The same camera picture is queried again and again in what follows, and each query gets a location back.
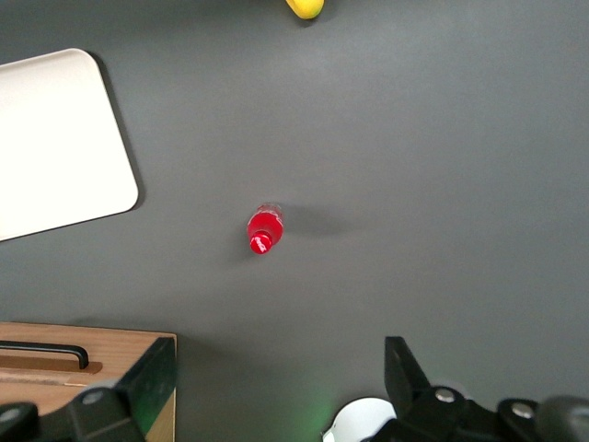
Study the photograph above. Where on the yellow plastic object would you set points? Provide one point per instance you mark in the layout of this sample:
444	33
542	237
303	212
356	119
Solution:
305	8

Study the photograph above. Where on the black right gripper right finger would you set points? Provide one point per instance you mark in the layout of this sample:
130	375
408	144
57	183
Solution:
414	391

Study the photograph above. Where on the white round object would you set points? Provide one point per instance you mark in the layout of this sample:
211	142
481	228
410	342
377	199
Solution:
361	416

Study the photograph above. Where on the red coke bottle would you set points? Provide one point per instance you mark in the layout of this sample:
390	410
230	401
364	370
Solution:
266	228

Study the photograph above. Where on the white rectangular tray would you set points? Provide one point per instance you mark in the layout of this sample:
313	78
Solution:
60	143

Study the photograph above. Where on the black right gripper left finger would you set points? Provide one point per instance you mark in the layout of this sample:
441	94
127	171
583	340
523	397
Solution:
142	391

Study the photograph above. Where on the wooden box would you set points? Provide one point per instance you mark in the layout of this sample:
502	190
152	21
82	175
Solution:
69	364

